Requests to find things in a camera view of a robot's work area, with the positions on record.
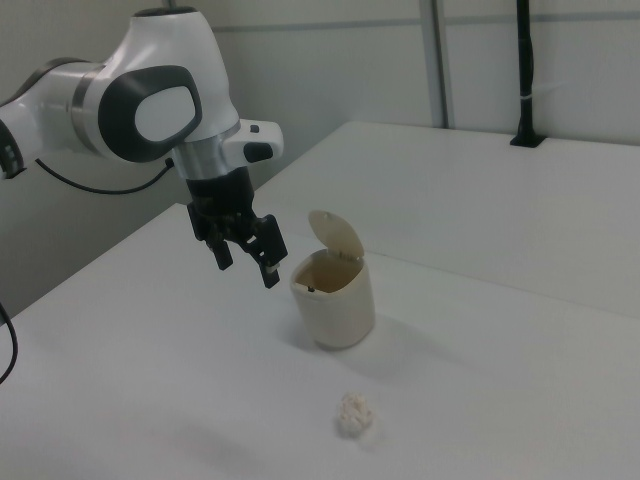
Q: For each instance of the white zip tie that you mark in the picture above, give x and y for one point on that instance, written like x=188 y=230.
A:
x=537 y=90

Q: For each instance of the white paper trash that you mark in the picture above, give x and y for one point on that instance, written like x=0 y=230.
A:
x=355 y=414

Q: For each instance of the grey partition post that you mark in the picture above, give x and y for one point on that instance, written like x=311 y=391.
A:
x=440 y=65

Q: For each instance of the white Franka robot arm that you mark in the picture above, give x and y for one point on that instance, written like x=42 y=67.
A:
x=165 y=65

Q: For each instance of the black pole with clamp base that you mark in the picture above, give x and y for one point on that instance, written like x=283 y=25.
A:
x=525 y=60

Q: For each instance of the small cream bin with lid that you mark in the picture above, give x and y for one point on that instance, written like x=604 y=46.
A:
x=340 y=315

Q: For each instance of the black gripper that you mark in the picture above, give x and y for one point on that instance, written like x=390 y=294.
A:
x=222 y=192

